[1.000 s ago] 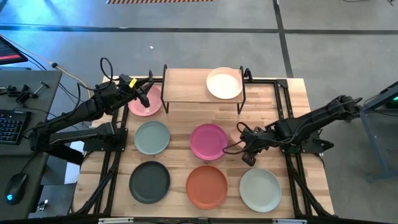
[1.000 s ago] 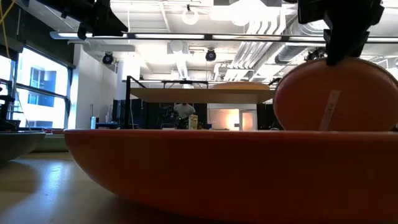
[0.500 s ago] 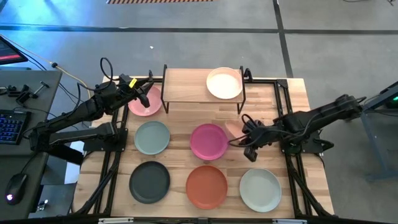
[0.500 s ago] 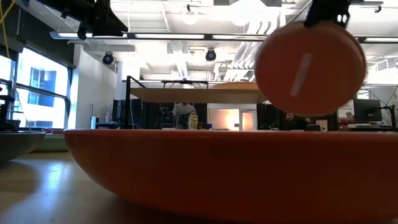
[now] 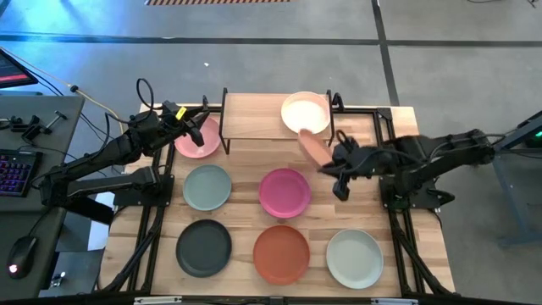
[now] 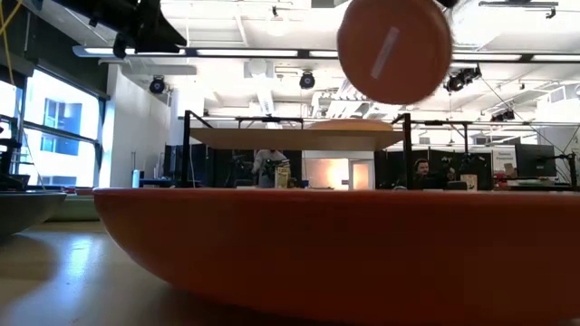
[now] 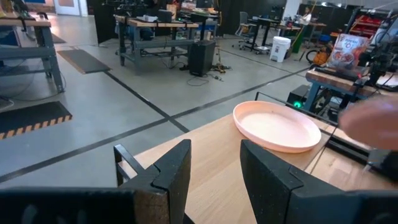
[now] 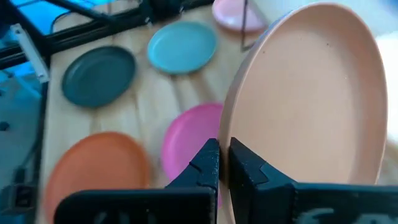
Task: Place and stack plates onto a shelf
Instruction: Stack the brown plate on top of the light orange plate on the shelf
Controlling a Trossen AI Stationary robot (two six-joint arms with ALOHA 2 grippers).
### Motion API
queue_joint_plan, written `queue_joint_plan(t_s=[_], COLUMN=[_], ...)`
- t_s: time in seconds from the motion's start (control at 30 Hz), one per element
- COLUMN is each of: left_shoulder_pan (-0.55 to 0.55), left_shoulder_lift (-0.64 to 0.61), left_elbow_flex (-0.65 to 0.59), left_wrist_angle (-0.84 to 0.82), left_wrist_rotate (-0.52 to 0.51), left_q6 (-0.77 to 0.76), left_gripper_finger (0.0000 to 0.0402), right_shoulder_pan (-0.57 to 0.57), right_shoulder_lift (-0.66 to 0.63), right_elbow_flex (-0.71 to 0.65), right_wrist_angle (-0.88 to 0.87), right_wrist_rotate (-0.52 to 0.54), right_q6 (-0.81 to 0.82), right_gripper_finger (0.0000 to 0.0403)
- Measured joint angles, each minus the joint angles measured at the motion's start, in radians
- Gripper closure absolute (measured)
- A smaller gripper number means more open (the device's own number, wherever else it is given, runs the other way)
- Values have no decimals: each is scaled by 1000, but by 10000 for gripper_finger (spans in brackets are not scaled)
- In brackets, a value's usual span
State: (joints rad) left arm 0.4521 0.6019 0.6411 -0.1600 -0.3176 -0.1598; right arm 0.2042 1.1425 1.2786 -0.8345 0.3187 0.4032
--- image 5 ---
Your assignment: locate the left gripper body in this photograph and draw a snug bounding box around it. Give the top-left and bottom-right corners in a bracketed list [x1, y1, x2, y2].
[152, 100, 206, 147]

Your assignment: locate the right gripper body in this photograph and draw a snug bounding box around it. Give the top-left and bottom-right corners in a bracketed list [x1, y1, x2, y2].
[332, 143, 384, 202]

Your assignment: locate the salmon plate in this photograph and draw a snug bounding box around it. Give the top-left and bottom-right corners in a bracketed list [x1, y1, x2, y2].
[297, 128, 335, 169]

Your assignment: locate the light pink plate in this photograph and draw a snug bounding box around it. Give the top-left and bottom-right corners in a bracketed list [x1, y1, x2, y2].
[174, 116, 222, 160]

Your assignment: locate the magenta plate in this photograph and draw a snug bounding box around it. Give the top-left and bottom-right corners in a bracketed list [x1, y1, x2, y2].
[258, 168, 312, 219]

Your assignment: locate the cream plate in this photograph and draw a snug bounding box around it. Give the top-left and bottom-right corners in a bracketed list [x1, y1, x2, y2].
[280, 91, 332, 135]

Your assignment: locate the teal grey plate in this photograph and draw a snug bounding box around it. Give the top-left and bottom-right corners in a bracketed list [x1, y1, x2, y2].
[182, 164, 233, 212]

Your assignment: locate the pale green plate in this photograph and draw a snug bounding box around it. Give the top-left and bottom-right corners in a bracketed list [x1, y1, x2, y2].
[325, 228, 384, 291]

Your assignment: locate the orange plate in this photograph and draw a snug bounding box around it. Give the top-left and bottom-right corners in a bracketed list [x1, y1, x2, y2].
[252, 225, 311, 286]

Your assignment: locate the dark grey plate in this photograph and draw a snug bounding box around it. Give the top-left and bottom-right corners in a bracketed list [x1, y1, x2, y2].
[175, 219, 233, 279]

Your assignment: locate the wooden shelf with black legs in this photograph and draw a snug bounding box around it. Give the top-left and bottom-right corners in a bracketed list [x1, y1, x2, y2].
[218, 87, 345, 156]

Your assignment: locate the white paper sheet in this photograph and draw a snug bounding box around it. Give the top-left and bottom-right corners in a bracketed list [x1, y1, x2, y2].
[86, 192, 118, 252]

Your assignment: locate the grey desk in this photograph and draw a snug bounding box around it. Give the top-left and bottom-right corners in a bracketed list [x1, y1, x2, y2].
[0, 95, 86, 297]

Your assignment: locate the black desk clamp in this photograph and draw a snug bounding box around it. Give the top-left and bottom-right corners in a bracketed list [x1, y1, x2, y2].
[8, 110, 68, 145]

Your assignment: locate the grey metal stand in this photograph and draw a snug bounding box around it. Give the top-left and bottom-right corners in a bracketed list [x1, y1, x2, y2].
[465, 108, 542, 249]

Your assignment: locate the backlit black keyboard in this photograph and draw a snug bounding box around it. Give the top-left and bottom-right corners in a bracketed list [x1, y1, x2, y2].
[0, 148, 43, 198]

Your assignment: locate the computer monitor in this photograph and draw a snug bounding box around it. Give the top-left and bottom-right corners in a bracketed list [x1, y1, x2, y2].
[0, 47, 39, 90]

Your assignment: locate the black device with green light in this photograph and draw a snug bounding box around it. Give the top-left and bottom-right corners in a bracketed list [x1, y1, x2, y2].
[524, 126, 542, 149]

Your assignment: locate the small silver bolt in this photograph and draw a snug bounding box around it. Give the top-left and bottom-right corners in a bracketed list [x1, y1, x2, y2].
[49, 270, 67, 289]

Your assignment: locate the black computer mouse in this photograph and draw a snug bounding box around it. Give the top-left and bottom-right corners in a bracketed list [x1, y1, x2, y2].
[6, 236, 38, 280]

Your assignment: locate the black looped cable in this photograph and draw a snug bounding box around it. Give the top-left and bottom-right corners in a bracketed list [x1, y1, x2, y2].
[335, 130, 357, 150]
[135, 77, 156, 112]

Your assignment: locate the yellow cable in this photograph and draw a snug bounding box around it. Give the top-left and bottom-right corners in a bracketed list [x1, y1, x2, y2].
[0, 45, 124, 135]

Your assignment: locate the black aluminium table frame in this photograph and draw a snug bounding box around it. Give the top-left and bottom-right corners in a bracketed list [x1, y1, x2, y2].
[95, 105, 456, 297]

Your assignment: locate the black floor cable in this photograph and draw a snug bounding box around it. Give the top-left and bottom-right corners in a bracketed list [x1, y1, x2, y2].
[25, 67, 128, 143]

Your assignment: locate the black strap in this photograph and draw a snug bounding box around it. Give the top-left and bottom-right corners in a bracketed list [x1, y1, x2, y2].
[50, 184, 115, 225]

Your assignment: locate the silver bracket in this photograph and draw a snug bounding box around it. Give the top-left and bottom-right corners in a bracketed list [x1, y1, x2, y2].
[370, 297, 419, 305]
[134, 296, 183, 305]

